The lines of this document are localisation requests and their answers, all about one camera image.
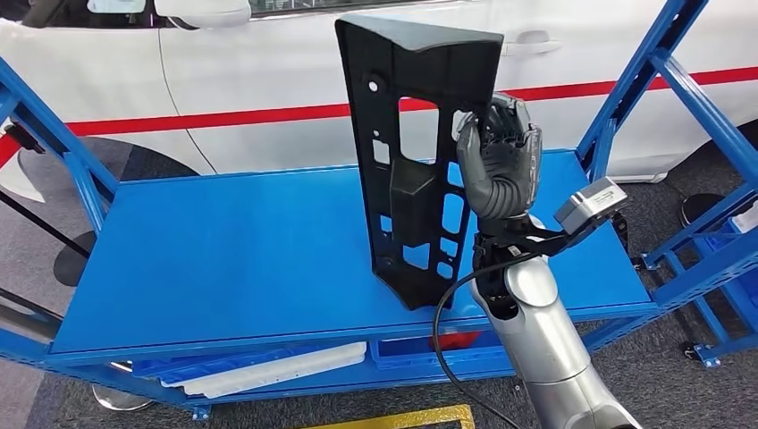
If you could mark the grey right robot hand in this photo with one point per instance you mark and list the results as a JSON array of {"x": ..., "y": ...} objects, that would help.
[{"x": 509, "y": 154}]

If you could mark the blue plastic crate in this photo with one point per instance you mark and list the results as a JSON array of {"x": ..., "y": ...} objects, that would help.
[
  {"x": 177, "y": 370},
  {"x": 402, "y": 358}
]

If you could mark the small red item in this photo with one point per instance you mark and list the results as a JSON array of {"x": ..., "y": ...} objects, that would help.
[{"x": 456, "y": 341}]

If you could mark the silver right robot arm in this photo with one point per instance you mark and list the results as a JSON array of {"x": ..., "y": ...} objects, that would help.
[{"x": 545, "y": 343}]

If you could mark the black plastic plate frame part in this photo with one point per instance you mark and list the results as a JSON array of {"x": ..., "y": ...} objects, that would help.
[{"x": 367, "y": 148}]

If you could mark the black ribbed object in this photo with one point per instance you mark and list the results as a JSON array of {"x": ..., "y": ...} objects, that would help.
[{"x": 620, "y": 231}]

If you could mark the small black caster wheel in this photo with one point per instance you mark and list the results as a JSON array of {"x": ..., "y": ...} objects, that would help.
[{"x": 690, "y": 350}]

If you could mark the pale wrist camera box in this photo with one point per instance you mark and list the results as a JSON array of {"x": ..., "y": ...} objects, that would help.
[{"x": 592, "y": 204}]

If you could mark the white car with red stripe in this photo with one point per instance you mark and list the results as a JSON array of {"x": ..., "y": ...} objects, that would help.
[{"x": 266, "y": 71}]

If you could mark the blue metal shelf rack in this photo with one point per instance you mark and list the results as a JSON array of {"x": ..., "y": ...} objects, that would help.
[
  {"x": 719, "y": 350},
  {"x": 207, "y": 254}
]

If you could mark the white plastic tray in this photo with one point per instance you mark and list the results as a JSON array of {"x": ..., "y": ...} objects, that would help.
[{"x": 266, "y": 373}]

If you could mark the black stanchion base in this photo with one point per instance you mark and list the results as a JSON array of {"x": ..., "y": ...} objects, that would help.
[{"x": 702, "y": 210}]

